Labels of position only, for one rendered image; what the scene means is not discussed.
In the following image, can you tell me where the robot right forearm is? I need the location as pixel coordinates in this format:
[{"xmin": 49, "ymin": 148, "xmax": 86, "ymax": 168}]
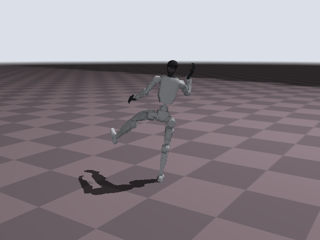
[{"xmin": 186, "ymin": 75, "xmax": 192, "ymax": 95}]

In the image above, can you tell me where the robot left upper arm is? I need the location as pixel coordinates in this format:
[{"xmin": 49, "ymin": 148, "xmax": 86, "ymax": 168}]
[{"xmin": 143, "ymin": 76, "xmax": 162, "ymax": 96}]

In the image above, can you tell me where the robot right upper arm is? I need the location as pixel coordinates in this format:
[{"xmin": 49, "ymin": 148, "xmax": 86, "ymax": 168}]
[{"xmin": 179, "ymin": 80, "xmax": 190, "ymax": 96}]

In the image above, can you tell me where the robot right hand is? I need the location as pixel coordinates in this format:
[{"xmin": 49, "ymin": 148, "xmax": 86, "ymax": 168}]
[{"xmin": 186, "ymin": 63, "xmax": 196, "ymax": 80}]

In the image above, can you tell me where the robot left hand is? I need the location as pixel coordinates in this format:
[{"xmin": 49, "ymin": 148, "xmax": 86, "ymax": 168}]
[{"xmin": 128, "ymin": 95, "xmax": 136, "ymax": 104}]

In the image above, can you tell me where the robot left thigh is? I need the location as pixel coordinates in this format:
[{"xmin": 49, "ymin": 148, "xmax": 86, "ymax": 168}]
[{"xmin": 130, "ymin": 109, "xmax": 157, "ymax": 129}]

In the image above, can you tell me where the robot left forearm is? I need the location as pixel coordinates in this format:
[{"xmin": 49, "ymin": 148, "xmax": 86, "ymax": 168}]
[{"xmin": 133, "ymin": 88, "xmax": 146, "ymax": 101}]

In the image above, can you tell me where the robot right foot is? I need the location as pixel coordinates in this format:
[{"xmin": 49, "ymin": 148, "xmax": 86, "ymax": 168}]
[{"xmin": 157, "ymin": 174, "xmax": 165, "ymax": 182}]

